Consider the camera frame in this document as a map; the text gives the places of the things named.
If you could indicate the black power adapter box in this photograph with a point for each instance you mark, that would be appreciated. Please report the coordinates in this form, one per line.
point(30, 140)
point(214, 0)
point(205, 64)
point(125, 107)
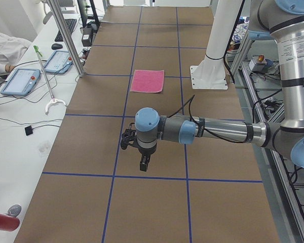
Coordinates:
point(87, 36)

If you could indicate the person in white shirt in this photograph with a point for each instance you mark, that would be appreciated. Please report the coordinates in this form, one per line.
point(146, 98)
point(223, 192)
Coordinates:
point(11, 51)

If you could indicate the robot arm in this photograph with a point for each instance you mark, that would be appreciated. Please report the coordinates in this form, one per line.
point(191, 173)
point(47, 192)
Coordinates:
point(284, 21)

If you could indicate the round silver disc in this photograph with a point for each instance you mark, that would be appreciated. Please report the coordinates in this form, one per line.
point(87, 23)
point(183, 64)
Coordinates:
point(14, 210)

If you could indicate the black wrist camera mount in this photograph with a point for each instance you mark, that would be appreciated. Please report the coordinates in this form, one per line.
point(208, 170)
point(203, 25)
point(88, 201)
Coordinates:
point(129, 138)

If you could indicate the pink towel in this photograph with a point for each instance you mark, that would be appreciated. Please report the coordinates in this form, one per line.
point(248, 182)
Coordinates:
point(147, 81)

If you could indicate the red bottle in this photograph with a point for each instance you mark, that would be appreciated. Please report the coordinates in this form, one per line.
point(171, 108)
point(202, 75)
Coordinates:
point(8, 223)

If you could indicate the near teach pendant tablet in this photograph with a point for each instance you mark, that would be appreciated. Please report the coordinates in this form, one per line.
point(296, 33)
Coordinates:
point(21, 82)

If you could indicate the emergency stop box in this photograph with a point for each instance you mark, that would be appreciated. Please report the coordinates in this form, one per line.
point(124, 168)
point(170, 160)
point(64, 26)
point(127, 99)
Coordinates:
point(259, 62)

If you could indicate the teach pendant tablet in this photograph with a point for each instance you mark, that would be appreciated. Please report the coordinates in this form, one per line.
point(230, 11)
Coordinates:
point(21, 82)
point(58, 63)

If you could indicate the far teach pendant tablet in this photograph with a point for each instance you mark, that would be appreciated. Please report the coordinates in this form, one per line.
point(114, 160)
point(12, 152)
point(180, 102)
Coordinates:
point(58, 63)

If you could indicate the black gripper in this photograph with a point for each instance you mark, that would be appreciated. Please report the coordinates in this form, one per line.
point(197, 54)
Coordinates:
point(145, 152)

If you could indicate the aluminium frame post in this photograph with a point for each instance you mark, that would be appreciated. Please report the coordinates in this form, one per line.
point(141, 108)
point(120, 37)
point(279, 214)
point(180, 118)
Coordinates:
point(61, 24)

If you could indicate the small black square device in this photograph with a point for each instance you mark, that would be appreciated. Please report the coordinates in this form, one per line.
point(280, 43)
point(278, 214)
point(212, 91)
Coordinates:
point(28, 130)

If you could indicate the black computer mouse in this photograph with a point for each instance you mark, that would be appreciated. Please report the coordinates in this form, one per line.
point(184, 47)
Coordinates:
point(56, 46)

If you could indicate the white grabber stick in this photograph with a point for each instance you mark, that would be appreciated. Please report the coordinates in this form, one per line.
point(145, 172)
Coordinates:
point(53, 100)

